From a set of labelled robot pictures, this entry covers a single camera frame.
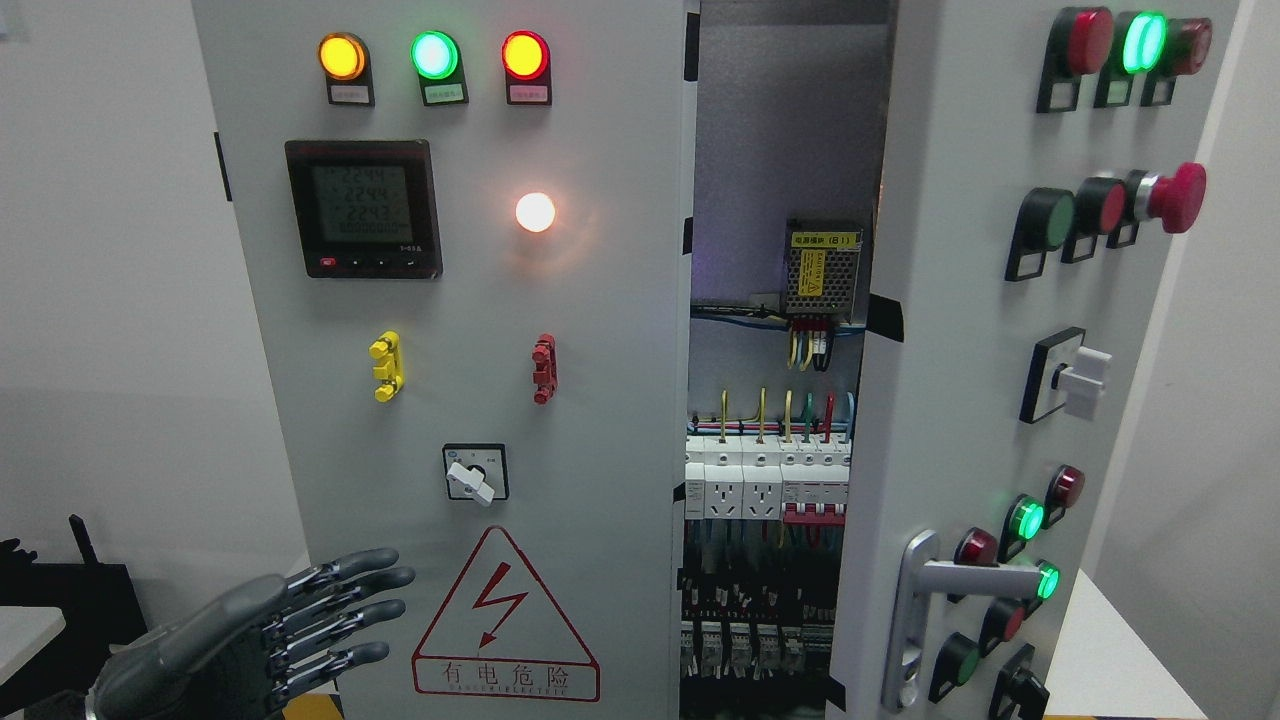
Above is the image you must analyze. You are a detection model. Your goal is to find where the grey robotic left hand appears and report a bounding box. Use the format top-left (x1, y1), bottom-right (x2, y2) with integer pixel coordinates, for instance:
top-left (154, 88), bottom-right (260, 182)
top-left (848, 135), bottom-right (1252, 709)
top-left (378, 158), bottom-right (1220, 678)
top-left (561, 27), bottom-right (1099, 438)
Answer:
top-left (84, 548), bottom-right (415, 719)

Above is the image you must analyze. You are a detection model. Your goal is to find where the grey cabinet door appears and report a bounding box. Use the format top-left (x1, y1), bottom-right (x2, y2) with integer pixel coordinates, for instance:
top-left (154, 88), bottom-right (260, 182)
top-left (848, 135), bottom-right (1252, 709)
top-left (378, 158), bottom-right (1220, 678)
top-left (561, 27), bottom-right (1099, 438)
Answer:
top-left (828, 1), bottom-right (1240, 719)
top-left (193, 1), bottom-right (698, 719)

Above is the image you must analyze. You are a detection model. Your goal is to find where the black box at left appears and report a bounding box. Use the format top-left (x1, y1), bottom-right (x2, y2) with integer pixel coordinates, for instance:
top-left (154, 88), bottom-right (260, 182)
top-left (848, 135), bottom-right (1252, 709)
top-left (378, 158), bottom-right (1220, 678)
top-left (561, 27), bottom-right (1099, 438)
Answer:
top-left (0, 515), bottom-right (179, 720)

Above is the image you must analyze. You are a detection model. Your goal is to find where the red high voltage warning sticker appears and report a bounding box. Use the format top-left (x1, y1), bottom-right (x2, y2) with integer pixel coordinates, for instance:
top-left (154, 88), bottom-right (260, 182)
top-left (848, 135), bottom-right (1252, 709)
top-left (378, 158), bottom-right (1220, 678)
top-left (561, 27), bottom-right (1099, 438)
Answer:
top-left (412, 525), bottom-right (602, 703)

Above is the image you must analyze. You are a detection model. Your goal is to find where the black digital power meter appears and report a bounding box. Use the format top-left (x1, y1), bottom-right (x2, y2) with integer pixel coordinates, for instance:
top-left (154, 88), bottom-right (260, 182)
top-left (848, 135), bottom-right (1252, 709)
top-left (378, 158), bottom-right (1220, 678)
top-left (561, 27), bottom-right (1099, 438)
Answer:
top-left (285, 138), bottom-right (443, 279)

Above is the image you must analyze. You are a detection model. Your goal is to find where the white breaker and socket row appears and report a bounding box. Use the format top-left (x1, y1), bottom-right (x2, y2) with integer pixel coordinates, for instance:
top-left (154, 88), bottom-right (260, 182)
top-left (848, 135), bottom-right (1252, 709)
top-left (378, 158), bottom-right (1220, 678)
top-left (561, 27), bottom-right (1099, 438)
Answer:
top-left (684, 436), bottom-right (851, 527)

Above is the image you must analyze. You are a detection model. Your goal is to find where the green indicator lamp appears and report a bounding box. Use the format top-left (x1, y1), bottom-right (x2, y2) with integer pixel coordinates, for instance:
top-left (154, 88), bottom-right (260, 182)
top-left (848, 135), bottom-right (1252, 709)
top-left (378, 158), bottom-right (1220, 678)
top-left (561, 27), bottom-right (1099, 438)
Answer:
top-left (410, 29), bottom-right (468, 108)

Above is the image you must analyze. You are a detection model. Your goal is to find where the red indicator lamp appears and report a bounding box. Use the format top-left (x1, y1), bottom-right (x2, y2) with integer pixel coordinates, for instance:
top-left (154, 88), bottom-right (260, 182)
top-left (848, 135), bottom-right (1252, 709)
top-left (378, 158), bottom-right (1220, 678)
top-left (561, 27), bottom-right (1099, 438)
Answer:
top-left (500, 29), bottom-right (552, 106)

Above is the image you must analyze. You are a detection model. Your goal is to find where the metal mesh power supply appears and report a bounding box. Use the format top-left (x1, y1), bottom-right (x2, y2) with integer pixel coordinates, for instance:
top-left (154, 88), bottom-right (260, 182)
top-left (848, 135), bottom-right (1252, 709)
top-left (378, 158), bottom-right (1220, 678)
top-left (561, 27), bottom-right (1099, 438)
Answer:
top-left (781, 217), bottom-right (864, 318)

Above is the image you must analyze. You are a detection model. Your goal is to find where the red mushroom emergency button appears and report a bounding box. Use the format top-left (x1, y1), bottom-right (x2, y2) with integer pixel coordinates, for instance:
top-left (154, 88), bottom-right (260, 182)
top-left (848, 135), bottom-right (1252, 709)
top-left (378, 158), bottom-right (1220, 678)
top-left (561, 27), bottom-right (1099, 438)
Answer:
top-left (1106, 161), bottom-right (1208, 249)

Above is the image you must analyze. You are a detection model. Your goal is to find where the silver door handle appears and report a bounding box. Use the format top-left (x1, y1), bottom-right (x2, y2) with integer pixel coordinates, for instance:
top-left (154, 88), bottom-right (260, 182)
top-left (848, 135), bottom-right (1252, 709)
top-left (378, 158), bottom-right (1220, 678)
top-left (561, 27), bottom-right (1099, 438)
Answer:
top-left (881, 530), bottom-right (1041, 714)

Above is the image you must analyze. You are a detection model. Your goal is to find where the white rotary switch right door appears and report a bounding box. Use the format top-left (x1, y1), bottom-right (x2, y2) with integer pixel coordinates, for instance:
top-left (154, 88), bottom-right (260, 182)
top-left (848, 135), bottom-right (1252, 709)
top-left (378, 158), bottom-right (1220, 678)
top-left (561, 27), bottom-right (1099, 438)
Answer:
top-left (1019, 327), bottom-right (1112, 424)

